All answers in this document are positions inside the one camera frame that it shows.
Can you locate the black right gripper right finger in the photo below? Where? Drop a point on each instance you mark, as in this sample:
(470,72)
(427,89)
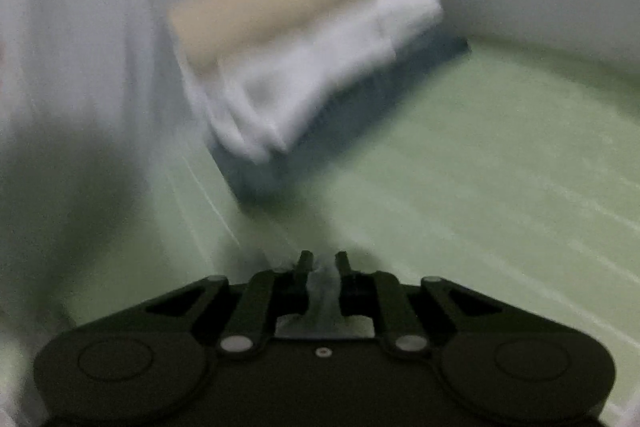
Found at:
(380,296)

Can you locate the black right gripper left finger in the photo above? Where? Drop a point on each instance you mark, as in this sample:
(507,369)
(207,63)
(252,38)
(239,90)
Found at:
(266,297)

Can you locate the grey zip hoodie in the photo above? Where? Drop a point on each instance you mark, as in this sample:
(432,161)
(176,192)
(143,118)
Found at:
(91,99)

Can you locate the dark teal folded garment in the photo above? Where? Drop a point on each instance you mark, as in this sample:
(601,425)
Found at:
(343,121)

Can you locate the white folded garment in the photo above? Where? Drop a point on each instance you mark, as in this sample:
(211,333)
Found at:
(260,101)

